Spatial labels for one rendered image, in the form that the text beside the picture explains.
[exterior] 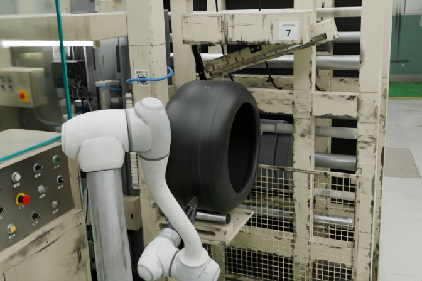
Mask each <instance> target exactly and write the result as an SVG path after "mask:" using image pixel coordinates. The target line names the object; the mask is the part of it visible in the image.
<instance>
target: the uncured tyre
mask: <svg viewBox="0 0 422 281"><path fill-rule="evenodd" d="M204 87H211V88H210V90H208V89H204ZM165 110H166V114H167V116H168V119H169V122H170V130H171V143H170V153H169V156H168V162H167V165H166V172H165V180H166V184H167V187H168V189H169V190H170V192H171V194H172V195H173V197H174V198H175V199H176V201H177V203H178V204H180V205H182V206H184V205H185V204H187V203H189V202H190V201H191V200H192V198H193V197H194V196H197V198H198V203H197V207H196V209H202V210H207V211H215V212H220V213H222V212H227V211H232V210H233V209H235V208H236V207H237V206H239V205H240V204H241V203H242V202H243V201H244V200H245V199H246V198H247V196H248V194H249V193H250V191H251V188H252V185H253V183H254V180H255V177H256V173H257V167H258V163H259V155H260V148H261V123H260V117H259V111H258V107H257V103H256V101H255V99H254V97H253V95H252V94H251V93H250V91H248V89H247V88H246V87H245V86H243V84H241V83H237V82H234V81H222V80H194V81H190V82H186V83H185V84H183V85H182V86H181V87H180V88H179V89H178V90H177V91H176V92H175V93H174V94H173V95H172V96H171V98H170V99H169V101H168V103H167V104H166V107H165Z"/></svg>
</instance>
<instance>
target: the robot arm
mask: <svg viewBox="0 0 422 281"><path fill-rule="evenodd" d="M170 143H171V130H170V122H169V119H168V116H167V114H166V110H165V108H164V106H163V104H162V103H161V101H160V100H158V99H156V98H150V97H149V98H144V99H142V100H140V101H138V102H137V103H136V104H135V106H134V108H131V109H120V110H118V109H110V110H99V111H94V112H87V113H84V114H81V115H78V116H76V117H74V118H72V119H70V120H69V121H67V122H65V123H64V124H63V125H62V151H63V152H64V153H65V155H66V156H68V157H69V158H71V159H77V161H78V163H79V165H80V168H81V170H83V172H86V174H87V175H86V178H87V189H88V196H89V208H90V219H91V225H92V233H93V239H94V251H95V262H96V269H97V281H133V276H132V270H131V259H130V253H129V242H128V236H127V225H126V214H125V208H124V196H123V190H122V179H121V168H120V167H122V165H123V164H124V157H125V152H138V156H139V159H140V162H141V166H142V169H143V174H144V179H145V181H146V185H147V187H148V190H149V192H150V194H151V196H152V198H153V199H154V201H155V202H156V204H157V205H158V206H159V208H160V209H161V211H162V212H163V213H164V214H165V216H166V218H165V221H166V224H167V226H166V227H165V228H163V229H162V230H161V231H160V232H159V234H158V235H157V237H156V238H155V239H154V240H153V241H152V242H151V243H150V244H149V245H148V246H147V247H146V248H145V250H144V252H143V253H142V255H141V257H140V259H139V261H138V274H139V276H140V277H141V278H142V279H143V280H145V281H155V280H157V279H159V278H160V277H171V278H174V279H176V280H177V281H217V280H218V278H219V275H220V268H219V265H218V264H217V263H216V262H215V261H214V260H212V259H211V258H210V257H209V256H208V253H207V251H206V250H205V249H204V248H203V247H202V244H201V241H200V237H199V235H198V233H197V231H196V230H195V227H194V222H195V218H196V215H197V211H196V207H197V203H198V198H197V196H194V197H193V198H192V200H191V201H190V202H189V203H187V204H185V205H184V207H182V206H180V205H179V204H178V203H177V201H176V199H175V198H174V197H173V195H172V194H171V192H170V190H169V189H168V187H167V184H166V180H165V172H166V165H167V162H168V156H169V153H170ZM189 219H190V220H189ZM181 238H182V239H183V241H184V243H185V248H183V249H182V250H179V249H177V248H178V246H179V244H180V242H181Z"/></svg>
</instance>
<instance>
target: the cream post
mask: <svg viewBox="0 0 422 281"><path fill-rule="evenodd" d="M126 15H127V32H128V40H129V57H130V66H131V79H133V78H135V70H149V78H161V77H165V76H167V66H166V44H165V22H164V10H163V0H126ZM149 85H150V86H137V85H136V81H133V82H132V91H133V108H134V106H135V104H136V103H137V102H138V101H140V100H142V99H144V98H149V97H150V98H156V99H158V100H160V101H161V103H162V104H163V106H164V108H165V107H166V104H167V103H168V101H169V99H168V78H166V79H164V80H161V81H149ZM137 159H138V176H139V190H140V201H141V217H142V227H143V243H144V250H145V248H146V247H147V246H148V245H149V244H150V243H151V242H152V241H153V240H154V239H155V238H156V237H157V234H156V227H155V222H152V221H151V218H150V208H149V204H150V202H152V200H154V199H153V198H152V196H151V194H150V192H149V190H148V187H147V185H146V181H145V179H144V174H143V169H142V166H141V162H140V159H139V156H138V152H137ZM155 281H177V280H176V279H174V278H171V277H160V278H159V279H157V280H155Z"/></svg>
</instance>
